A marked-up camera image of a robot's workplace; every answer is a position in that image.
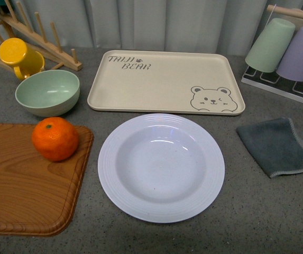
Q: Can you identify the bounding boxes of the white round plate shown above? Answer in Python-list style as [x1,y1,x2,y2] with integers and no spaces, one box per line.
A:
[98,113,225,223]

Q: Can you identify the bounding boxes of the orange mandarin fruit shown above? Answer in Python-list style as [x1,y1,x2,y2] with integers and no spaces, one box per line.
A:
[31,117,79,161]

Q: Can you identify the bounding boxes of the beige bear tray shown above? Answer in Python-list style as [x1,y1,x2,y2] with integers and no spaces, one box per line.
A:
[87,50,245,115]

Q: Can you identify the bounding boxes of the green bowl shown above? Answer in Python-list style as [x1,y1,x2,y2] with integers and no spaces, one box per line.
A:
[15,70,80,117]

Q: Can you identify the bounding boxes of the grey curtain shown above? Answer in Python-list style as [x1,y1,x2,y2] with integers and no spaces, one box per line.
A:
[21,1,303,56]

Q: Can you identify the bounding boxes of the grey folded cloth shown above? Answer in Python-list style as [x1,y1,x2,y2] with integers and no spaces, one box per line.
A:
[236,117,303,178]

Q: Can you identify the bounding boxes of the green plastic cup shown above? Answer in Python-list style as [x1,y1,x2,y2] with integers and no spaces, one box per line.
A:
[245,18,296,72]

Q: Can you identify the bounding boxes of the yellow mug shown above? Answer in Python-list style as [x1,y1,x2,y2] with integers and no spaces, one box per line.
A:
[0,38,45,80]

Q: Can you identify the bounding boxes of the wooden cutting board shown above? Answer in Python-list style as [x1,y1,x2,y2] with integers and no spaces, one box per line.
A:
[0,123,94,237]

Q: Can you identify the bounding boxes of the white cup holder rack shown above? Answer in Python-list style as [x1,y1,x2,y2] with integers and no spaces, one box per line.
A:
[242,5,303,103]

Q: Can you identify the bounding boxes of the purple plastic cup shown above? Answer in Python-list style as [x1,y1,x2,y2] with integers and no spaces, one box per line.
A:
[276,27,303,81]

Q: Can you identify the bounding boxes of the wooden dish rack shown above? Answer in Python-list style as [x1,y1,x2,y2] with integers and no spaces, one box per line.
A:
[0,1,83,71]

